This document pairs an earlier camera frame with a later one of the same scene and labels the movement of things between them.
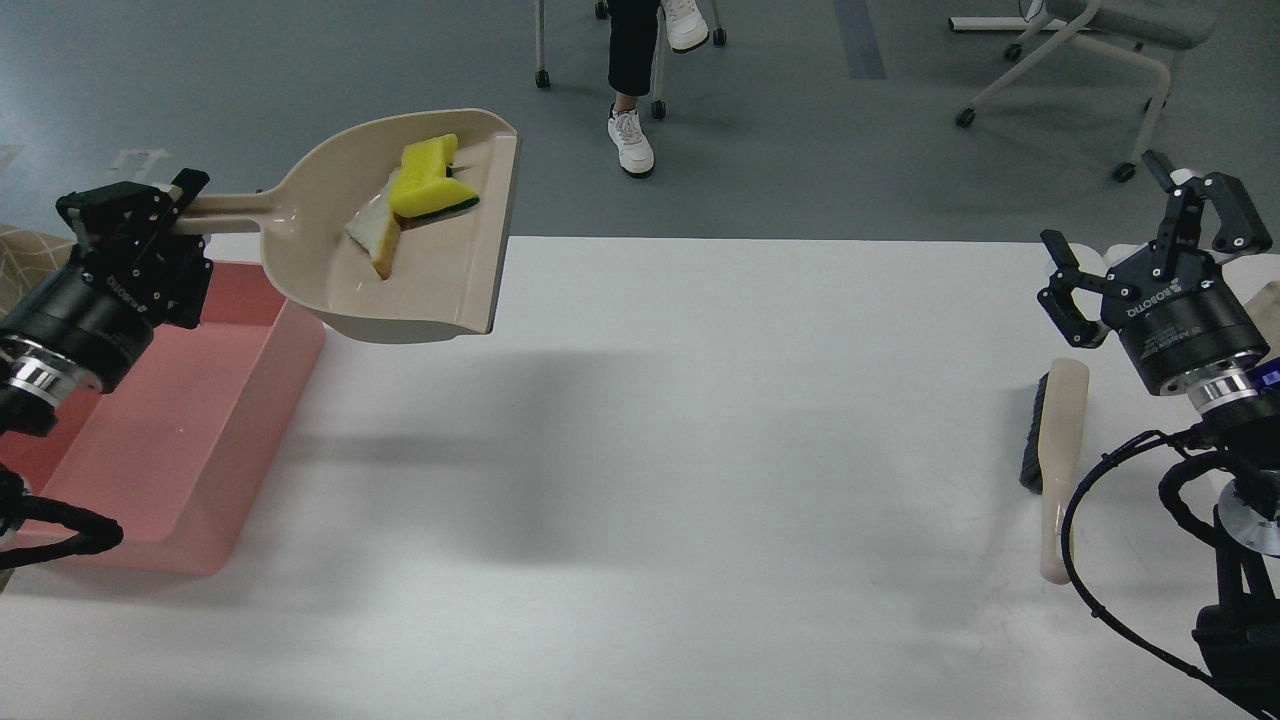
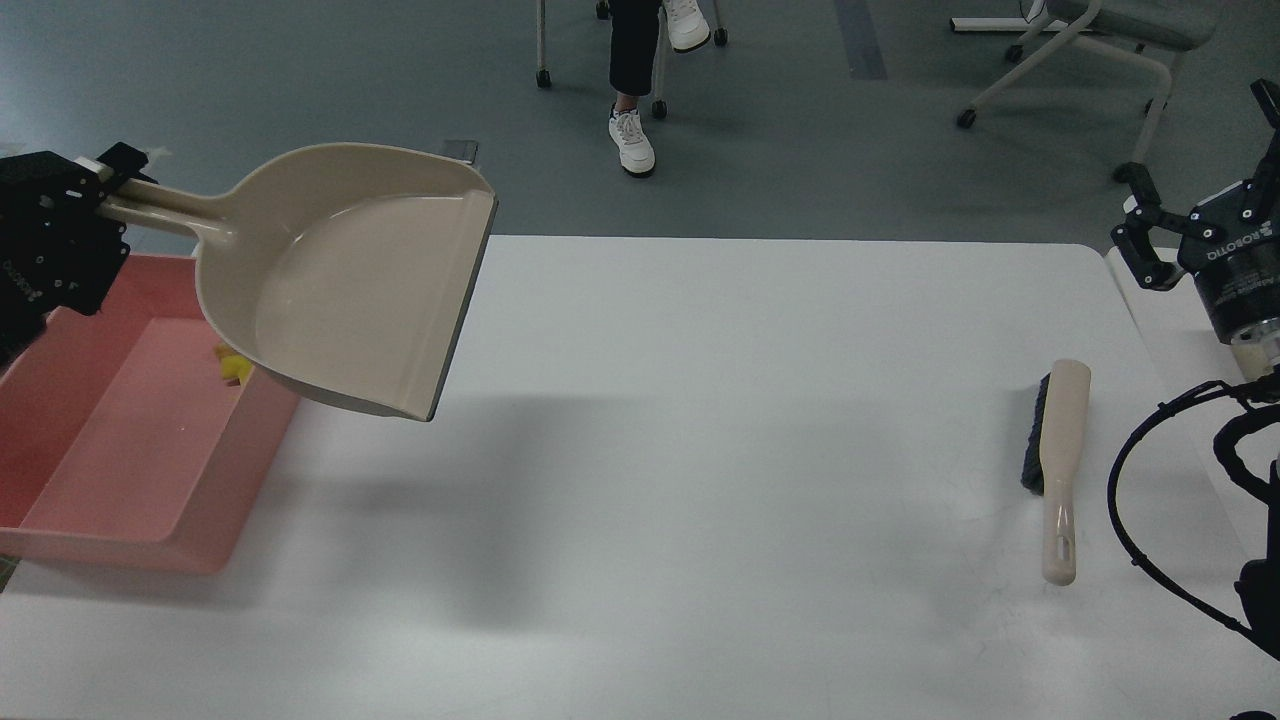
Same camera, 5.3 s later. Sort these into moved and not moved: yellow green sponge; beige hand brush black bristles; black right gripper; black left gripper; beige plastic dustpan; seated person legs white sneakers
Moved: yellow green sponge; beige plastic dustpan; black left gripper; black right gripper
Not moved: beige hand brush black bristles; seated person legs white sneakers
